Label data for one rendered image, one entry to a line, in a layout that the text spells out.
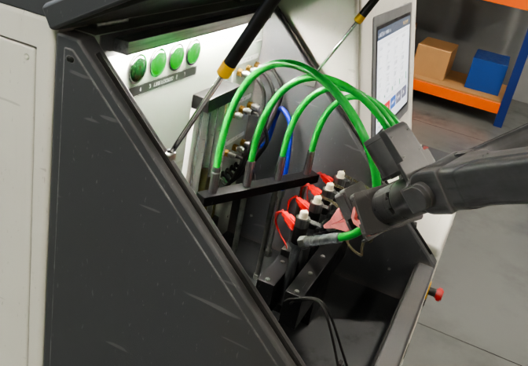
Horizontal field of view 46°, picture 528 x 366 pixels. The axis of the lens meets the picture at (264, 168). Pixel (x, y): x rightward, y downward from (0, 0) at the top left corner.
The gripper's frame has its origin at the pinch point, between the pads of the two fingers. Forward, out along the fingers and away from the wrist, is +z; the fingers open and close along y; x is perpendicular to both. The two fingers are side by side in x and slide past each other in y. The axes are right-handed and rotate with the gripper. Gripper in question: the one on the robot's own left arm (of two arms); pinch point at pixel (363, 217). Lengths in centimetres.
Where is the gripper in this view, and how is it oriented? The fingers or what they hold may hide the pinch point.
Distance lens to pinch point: 102.2
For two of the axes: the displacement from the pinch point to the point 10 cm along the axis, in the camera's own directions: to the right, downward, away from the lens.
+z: -2.8, 2.5, 9.3
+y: -9.2, 2.2, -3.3
